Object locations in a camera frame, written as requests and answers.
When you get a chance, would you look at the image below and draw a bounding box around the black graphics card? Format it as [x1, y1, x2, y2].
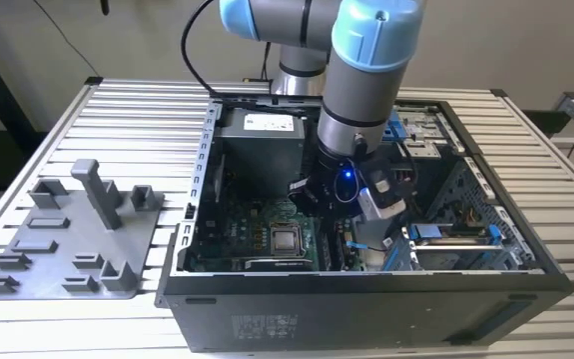
[231, 257, 315, 273]

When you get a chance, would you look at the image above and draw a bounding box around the blue drive carrier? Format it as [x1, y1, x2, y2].
[382, 118, 408, 144]

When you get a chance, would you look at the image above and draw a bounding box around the grey power supply unit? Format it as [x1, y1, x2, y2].
[214, 108, 312, 199]

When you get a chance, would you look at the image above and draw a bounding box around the hard disk in blue carrier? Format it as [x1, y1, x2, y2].
[400, 222, 505, 272]

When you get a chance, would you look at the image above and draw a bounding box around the black PC case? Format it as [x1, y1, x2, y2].
[153, 91, 574, 355]

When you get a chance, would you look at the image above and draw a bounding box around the black box behind table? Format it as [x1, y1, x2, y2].
[521, 110, 570, 141]

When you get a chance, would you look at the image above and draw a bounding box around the silver CPU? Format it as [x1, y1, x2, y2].
[271, 230, 302, 259]

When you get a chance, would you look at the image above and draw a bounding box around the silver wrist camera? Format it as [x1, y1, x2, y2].
[354, 168, 411, 222]

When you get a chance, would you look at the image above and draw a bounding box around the grey parts rack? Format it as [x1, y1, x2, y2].
[0, 159, 167, 302]

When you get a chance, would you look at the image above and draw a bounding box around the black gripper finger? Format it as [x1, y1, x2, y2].
[286, 177, 327, 217]

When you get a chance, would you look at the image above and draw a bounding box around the green motherboard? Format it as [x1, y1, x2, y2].
[188, 196, 367, 273]

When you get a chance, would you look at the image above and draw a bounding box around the grey metal drive cage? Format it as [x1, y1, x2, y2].
[366, 104, 462, 203]

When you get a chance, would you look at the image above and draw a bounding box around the black camera cable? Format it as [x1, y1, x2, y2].
[180, 0, 320, 114]

